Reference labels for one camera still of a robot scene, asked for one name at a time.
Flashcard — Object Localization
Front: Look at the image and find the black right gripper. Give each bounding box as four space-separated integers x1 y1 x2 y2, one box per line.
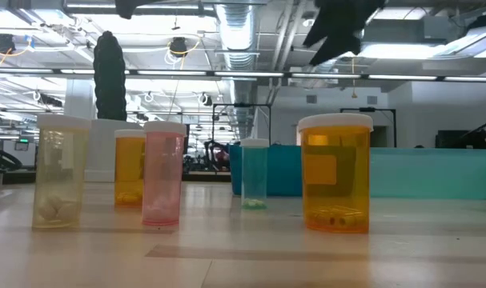
303 0 387 67

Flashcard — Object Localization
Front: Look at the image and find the teal pill bottle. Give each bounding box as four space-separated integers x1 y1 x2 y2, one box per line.
240 138 270 210

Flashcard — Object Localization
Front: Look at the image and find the small amber pill bottle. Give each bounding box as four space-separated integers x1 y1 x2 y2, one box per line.
114 129 147 209

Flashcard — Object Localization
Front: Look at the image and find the pink pill bottle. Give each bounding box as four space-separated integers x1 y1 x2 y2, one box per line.
141 121 187 227

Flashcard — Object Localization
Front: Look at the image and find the clear pill bottle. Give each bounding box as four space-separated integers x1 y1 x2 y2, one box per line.
32 114 92 230

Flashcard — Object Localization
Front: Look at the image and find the light teal translucent bin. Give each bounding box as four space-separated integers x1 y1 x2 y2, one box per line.
369 147 486 201

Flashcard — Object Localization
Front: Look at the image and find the long ceiling light strip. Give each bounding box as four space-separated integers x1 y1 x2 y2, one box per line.
444 75 486 82
137 70 207 77
214 70 284 78
291 72 362 79
368 74 438 81

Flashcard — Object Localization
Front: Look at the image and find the brass hanging pendant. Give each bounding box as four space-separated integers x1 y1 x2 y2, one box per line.
349 66 359 100

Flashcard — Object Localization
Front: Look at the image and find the black ceiling spotlight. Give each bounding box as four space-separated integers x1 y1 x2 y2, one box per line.
169 36 189 58
0 34 18 55

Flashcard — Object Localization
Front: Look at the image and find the bright ceiling light panel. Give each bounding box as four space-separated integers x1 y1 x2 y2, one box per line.
358 42 448 61

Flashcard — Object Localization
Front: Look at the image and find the green cactus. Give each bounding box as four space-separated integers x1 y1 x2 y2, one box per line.
92 30 128 122

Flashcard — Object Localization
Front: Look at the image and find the white hexagonal planter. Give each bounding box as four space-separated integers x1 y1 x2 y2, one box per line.
85 118 147 183

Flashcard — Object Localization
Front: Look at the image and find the black slanted rod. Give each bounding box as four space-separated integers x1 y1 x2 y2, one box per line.
461 114 486 140

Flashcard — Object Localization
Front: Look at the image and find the black curved bar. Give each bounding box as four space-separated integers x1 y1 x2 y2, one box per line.
0 144 23 171

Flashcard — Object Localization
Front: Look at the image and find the silver ventilation duct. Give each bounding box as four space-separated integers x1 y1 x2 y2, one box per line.
214 0 264 141

